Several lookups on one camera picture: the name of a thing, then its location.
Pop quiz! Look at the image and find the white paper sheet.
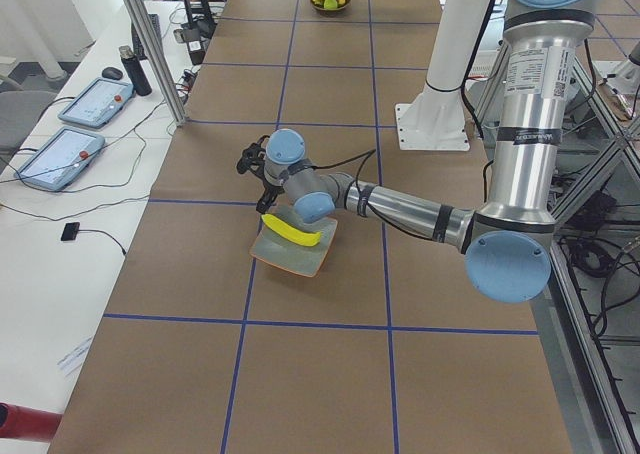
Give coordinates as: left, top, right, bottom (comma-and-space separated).
57, 337, 93, 376

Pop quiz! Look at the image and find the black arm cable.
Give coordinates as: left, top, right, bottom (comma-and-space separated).
304, 148, 446, 240

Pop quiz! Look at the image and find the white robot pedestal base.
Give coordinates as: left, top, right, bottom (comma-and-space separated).
395, 0, 495, 152

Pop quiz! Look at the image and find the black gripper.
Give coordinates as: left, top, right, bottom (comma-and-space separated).
256, 173, 284, 213

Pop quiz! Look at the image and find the blue teach pendant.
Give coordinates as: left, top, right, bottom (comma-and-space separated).
14, 127, 105, 192
58, 77, 134, 129

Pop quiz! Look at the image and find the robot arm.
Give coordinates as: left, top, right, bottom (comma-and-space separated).
257, 0, 597, 303

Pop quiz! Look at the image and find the wicker fruit basket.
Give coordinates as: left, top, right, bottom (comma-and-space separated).
310, 0, 351, 14

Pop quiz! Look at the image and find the red cylinder object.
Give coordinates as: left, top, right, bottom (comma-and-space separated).
1, 403, 62, 442

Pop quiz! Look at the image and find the near blue teach pendant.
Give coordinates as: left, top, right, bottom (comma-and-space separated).
14, 127, 105, 192

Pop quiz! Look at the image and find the grey square plate orange rim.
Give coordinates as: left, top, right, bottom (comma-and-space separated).
250, 205, 338, 277

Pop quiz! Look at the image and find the black water bottle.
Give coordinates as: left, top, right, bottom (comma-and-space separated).
118, 45, 152, 96

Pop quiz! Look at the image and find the black computer mouse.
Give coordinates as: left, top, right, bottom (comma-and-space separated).
101, 66, 123, 80

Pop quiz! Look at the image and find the black stand with label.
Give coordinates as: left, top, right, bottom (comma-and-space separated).
173, 0, 217, 65

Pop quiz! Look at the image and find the aluminium frame post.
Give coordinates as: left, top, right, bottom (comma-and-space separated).
123, 0, 186, 127

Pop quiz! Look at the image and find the far blue teach pendant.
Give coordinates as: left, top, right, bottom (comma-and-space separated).
58, 77, 134, 129

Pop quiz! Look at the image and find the small black box on table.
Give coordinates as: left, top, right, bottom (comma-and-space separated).
60, 222, 80, 242

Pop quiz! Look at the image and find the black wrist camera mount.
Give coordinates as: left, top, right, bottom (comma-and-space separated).
236, 135, 269, 178

